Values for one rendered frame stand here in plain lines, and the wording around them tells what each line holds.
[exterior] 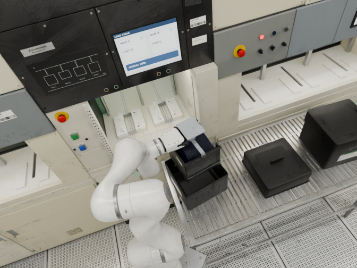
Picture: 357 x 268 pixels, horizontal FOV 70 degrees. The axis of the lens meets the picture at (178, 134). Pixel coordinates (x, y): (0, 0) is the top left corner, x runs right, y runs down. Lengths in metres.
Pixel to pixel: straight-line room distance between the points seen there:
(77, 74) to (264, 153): 1.14
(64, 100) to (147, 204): 0.77
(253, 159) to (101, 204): 1.08
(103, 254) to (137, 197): 1.74
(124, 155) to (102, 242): 1.76
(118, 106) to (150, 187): 1.41
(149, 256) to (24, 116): 0.85
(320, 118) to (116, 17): 1.23
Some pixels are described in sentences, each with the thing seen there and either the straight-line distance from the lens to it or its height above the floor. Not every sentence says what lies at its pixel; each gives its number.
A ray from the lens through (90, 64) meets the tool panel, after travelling 1.24.
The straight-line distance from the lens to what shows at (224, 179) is 1.50.
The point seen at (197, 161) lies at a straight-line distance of 1.26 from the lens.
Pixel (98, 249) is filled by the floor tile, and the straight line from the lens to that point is 2.48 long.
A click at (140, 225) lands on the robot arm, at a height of 1.42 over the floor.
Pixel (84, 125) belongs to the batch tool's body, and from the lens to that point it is 1.46.
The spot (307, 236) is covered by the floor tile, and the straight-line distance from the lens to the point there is 2.42.
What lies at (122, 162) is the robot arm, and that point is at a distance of 0.77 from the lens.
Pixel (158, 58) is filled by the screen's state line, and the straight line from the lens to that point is 1.27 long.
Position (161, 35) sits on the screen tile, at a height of 1.62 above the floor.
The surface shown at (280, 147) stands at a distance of 1.70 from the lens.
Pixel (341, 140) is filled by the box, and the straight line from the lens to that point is 1.64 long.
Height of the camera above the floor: 2.19
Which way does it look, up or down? 49 degrees down
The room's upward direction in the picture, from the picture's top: 11 degrees counter-clockwise
